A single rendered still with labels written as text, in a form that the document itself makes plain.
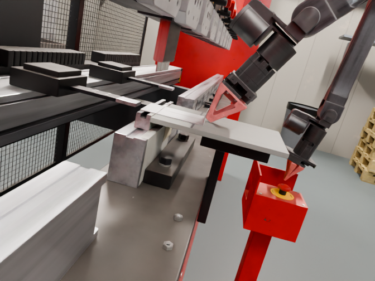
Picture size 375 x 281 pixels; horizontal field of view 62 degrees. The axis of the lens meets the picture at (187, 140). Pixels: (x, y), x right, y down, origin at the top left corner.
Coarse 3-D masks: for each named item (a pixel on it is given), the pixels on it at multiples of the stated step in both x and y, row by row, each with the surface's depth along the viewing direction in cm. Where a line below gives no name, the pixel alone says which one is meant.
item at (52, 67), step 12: (12, 72) 63; (24, 72) 63; (36, 72) 63; (48, 72) 63; (60, 72) 64; (72, 72) 68; (12, 84) 64; (24, 84) 64; (36, 84) 63; (48, 84) 63; (60, 84) 63; (72, 84) 67; (84, 84) 73; (96, 96) 66; (108, 96) 66; (120, 96) 68
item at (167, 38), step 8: (160, 24) 58; (168, 24) 58; (160, 32) 58; (168, 32) 58; (176, 32) 64; (160, 40) 59; (168, 40) 59; (176, 40) 66; (160, 48) 59; (168, 48) 61; (176, 48) 68; (160, 56) 59; (168, 56) 63; (160, 64) 62; (168, 64) 68
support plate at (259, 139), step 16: (192, 112) 72; (176, 128) 58; (192, 128) 58; (208, 128) 60; (224, 128) 64; (240, 128) 67; (256, 128) 71; (240, 144) 57; (256, 144) 57; (272, 144) 60
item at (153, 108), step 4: (148, 104) 68; (152, 104) 69; (156, 104) 70; (144, 108) 64; (148, 108) 64; (152, 108) 65; (156, 108) 66; (160, 108) 67; (152, 112) 62; (156, 112) 63
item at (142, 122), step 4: (160, 100) 77; (164, 100) 78; (160, 104) 75; (164, 104) 78; (168, 104) 74; (140, 112) 61; (144, 112) 62; (148, 112) 66; (136, 116) 60; (140, 116) 60; (144, 116) 62; (148, 116) 60; (136, 120) 61; (140, 120) 61; (144, 120) 60; (148, 120) 60; (136, 124) 61; (140, 124) 61; (144, 124) 61; (148, 124) 60; (144, 128) 61; (148, 128) 61
